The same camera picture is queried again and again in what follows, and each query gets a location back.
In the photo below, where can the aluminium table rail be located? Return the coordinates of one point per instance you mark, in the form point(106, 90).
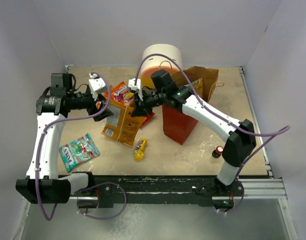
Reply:
point(261, 188)

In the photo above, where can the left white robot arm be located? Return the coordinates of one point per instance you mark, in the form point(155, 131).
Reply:
point(42, 183)

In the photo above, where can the small three-drawer cabinet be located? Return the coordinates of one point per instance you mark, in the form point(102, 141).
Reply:
point(155, 63)

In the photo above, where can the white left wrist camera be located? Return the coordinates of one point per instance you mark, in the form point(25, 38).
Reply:
point(96, 84)

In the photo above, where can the teal Fox's candy bag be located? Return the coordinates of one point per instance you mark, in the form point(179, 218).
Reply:
point(78, 152)

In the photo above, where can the orange Fox's candy bag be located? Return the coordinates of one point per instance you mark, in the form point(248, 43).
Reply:
point(103, 96)

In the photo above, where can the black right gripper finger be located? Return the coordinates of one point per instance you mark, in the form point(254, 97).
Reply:
point(139, 111)
point(140, 104)

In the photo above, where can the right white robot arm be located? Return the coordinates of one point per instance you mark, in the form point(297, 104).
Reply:
point(237, 135)

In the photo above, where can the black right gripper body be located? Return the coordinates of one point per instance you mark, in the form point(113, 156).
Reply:
point(154, 99)

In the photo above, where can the red paper bag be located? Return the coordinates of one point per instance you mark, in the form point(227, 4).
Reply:
point(179, 121)

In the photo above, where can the red noodle snack packet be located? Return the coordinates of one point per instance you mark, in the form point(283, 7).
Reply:
point(147, 119)

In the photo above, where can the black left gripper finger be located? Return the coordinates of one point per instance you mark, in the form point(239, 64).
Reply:
point(101, 105)
point(103, 115)

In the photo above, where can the small red-capped bottle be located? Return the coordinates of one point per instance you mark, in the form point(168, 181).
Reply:
point(217, 152)

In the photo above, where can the yellow M&M's packet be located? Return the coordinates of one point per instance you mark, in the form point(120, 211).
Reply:
point(139, 152)

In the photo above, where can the colourful candy packet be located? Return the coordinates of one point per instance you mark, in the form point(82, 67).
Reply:
point(122, 94)

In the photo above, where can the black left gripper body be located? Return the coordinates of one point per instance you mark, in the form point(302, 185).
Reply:
point(88, 103)

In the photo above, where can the orange Kettle chip bag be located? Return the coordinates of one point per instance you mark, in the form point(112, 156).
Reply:
point(122, 126)

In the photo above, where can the large gold snack bag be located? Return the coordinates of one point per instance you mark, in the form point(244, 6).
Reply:
point(198, 87)

